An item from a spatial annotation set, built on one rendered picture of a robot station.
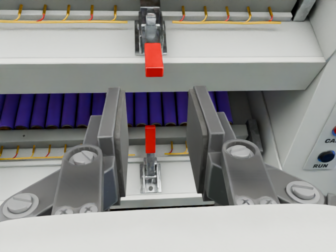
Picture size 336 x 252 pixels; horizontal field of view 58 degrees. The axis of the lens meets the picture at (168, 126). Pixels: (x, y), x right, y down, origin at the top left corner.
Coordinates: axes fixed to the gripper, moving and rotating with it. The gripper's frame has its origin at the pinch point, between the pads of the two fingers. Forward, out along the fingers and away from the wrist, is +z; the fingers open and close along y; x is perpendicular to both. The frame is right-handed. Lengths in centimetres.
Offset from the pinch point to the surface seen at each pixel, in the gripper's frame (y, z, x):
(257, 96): 15.4, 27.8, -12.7
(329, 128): 19.2, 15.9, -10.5
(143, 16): -0.5, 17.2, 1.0
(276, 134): 15.7, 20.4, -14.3
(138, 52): -1.1, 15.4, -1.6
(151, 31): 0.1, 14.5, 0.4
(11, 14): -12.2, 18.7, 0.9
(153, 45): 0.2, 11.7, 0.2
